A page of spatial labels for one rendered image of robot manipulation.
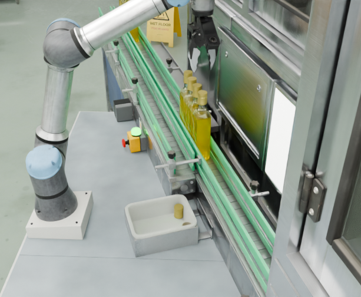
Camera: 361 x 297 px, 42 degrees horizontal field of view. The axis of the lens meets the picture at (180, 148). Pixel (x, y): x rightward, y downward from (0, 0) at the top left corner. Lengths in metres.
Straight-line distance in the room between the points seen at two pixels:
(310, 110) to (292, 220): 0.17
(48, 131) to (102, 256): 0.47
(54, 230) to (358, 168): 1.30
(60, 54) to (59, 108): 0.27
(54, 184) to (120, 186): 0.36
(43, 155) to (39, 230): 0.27
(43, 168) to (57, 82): 0.29
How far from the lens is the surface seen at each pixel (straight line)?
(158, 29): 5.10
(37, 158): 1.64
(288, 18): 1.43
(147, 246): 1.60
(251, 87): 1.61
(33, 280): 1.63
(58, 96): 1.64
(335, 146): 0.58
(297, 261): 0.71
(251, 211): 1.54
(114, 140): 2.19
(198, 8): 1.56
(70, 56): 1.44
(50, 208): 1.69
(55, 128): 1.70
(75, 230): 1.69
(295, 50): 1.37
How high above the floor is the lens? 1.95
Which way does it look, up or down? 34 degrees down
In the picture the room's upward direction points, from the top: straight up
